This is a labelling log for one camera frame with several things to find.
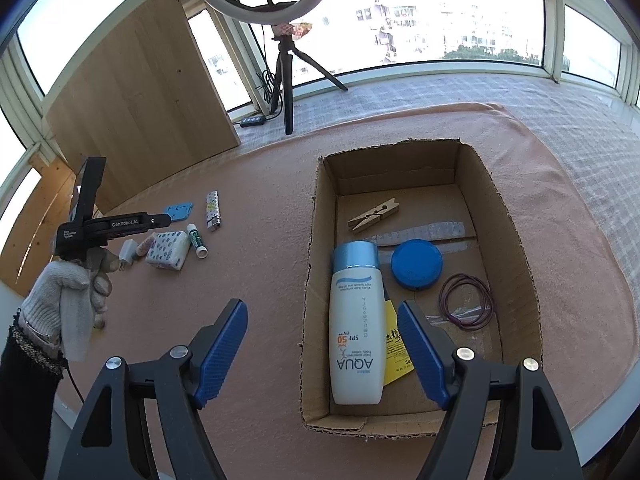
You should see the black tripod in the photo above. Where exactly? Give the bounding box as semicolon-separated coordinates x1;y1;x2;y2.
270;35;349;136

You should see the white window frame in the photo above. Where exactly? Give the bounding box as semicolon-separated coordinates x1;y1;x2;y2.
0;0;640;196

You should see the patterned tissue pack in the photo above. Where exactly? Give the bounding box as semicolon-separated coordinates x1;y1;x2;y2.
146;230;191;272

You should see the white sunscreen bottle blue cap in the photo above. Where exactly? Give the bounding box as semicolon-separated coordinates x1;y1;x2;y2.
328;241;386;406

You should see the cardboard box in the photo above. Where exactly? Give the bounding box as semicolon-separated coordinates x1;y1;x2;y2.
298;139;543;436

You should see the patterned white lighter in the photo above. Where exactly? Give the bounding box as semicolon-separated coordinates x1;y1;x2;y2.
205;190;222;232

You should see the pine wooden panel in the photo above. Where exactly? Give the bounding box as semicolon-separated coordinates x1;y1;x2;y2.
0;155;86;296

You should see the person's left hand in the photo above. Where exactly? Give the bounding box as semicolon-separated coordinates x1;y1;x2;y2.
20;247;121;361

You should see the dark red rubber band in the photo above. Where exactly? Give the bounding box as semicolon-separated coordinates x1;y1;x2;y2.
439;274;496;331

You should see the light oak wooden board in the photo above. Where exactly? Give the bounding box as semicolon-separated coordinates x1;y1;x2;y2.
44;0;241;211

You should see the wooden clothespin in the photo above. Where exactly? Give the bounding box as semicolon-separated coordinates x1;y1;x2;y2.
347;198;402;234

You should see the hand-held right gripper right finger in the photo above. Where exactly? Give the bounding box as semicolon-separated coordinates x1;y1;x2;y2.
396;300;585;480

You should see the yellow card packet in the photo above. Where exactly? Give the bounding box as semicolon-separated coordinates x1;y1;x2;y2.
382;300;416;387

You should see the thin black cable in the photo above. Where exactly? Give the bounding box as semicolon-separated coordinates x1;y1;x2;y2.
64;357;86;404

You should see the black ring light cable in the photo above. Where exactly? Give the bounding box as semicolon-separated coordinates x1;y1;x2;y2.
232;72;281;129

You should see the small pink bottle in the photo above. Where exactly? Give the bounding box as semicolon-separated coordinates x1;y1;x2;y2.
132;235;156;262

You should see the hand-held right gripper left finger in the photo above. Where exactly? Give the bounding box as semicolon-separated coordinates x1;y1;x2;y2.
58;298;249;480

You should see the blue round lid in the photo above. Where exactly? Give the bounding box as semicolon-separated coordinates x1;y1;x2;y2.
390;239;444;291

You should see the person's left forearm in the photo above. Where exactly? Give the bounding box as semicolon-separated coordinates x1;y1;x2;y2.
0;310;68;480

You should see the white checkered cloth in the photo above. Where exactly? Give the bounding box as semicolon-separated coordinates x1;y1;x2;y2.
230;72;640;271

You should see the green lip balm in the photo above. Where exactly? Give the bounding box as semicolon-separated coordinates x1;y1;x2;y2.
186;223;208;260

